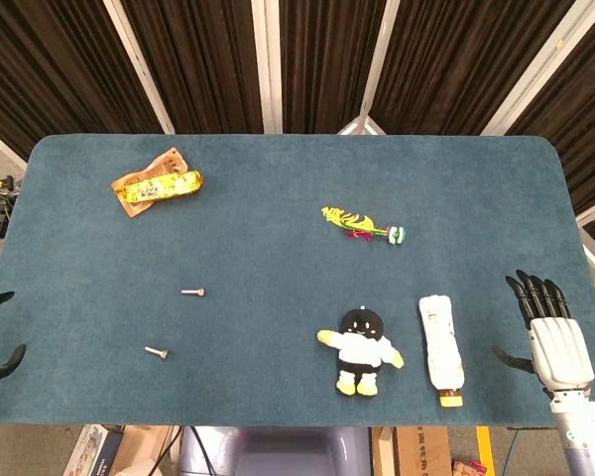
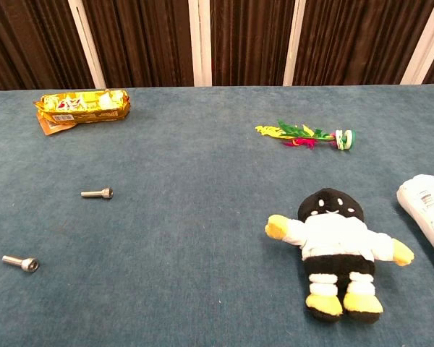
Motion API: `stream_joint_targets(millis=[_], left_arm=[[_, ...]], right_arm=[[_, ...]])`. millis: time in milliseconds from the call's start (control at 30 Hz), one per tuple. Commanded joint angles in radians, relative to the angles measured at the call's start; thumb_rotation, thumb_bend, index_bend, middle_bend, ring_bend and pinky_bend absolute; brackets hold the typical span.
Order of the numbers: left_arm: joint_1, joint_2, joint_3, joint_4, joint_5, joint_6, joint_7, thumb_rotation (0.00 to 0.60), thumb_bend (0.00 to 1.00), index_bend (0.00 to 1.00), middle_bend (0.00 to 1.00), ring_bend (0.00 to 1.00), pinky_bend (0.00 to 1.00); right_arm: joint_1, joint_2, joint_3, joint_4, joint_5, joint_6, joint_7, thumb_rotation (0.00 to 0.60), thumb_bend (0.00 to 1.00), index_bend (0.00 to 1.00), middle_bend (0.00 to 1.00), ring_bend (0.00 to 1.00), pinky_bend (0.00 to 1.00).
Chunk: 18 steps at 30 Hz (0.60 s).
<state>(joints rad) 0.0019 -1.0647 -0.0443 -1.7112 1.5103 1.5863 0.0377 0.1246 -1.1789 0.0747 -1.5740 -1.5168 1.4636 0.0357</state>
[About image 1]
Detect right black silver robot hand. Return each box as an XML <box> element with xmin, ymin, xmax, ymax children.
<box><xmin>490</xmin><ymin>270</ymin><xmax>595</xmax><ymax>394</ymax></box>

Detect black white plush doll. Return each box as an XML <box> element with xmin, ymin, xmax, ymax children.
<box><xmin>316</xmin><ymin>306</ymin><xmax>406</xmax><ymax>397</ymax></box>

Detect blue white printed box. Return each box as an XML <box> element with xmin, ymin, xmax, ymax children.
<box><xmin>61</xmin><ymin>424</ymin><xmax>125</xmax><ymax>476</ymax></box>

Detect brown cardboard box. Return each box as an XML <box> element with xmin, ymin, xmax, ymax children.
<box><xmin>371</xmin><ymin>425</ymin><xmax>451</xmax><ymax>476</ymax></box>

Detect light cardboard pieces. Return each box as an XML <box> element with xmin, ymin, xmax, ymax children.
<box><xmin>109</xmin><ymin>424</ymin><xmax>182</xmax><ymax>476</ymax></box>

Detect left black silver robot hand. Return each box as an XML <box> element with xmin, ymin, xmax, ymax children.
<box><xmin>0</xmin><ymin>276</ymin><xmax>28</xmax><ymax>391</ymax></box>

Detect dark brown curtain panel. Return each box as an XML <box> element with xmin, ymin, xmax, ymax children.
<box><xmin>121</xmin><ymin>0</ymin><xmax>268</xmax><ymax>135</ymax></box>
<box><xmin>504</xmin><ymin>0</ymin><xmax>595</xmax><ymax>249</ymax></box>
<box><xmin>280</xmin><ymin>0</ymin><xmax>389</xmax><ymax>135</ymax></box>
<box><xmin>0</xmin><ymin>0</ymin><xmax>165</xmax><ymax>160</ymax></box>
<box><xmin>370</xmin><ymin>0</ymin><xmax>576</xmax><ymax>136</ymax></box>

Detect purple-grey robot base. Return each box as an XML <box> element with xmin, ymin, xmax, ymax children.
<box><xmin>178</xmin><ymin>425</ymin><xmax>374</xmax><ymax>476</ymax></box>

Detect colourful small packet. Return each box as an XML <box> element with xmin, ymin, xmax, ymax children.
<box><xmin>450</xmin><ymin>458</ymin><xmax>488</xmax><ymax>476</ymax></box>

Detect orange-brown snack pouch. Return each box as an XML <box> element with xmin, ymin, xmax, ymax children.
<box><xmin>110</xmin><ymin>147</ymin><xmax>188</xmax><ymax>218</ymax></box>

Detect colourful feather shuttlecock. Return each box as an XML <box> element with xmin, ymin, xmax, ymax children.
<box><xmin>320</xmin><ymin>205</ymin><xmax>408</xmax><ymax>247</ymax></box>

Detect white-labelled plastic bottle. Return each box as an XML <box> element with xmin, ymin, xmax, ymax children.
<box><xmin>417</xmin><ymin>294</ymin><xmax>465</xmax><ymax>409</ymax></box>

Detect yellow foil snack packet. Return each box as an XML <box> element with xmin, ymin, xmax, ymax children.
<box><xmin>118</xmin><ymin>170</ymin><xmax>204</xmax><ymax>205</ymax></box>

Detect blue felt table cover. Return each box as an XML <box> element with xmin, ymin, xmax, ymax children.
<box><xmin>0</xmin><ymin>133</ymin><xmax>595</xmax><ymax>428</ymax></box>

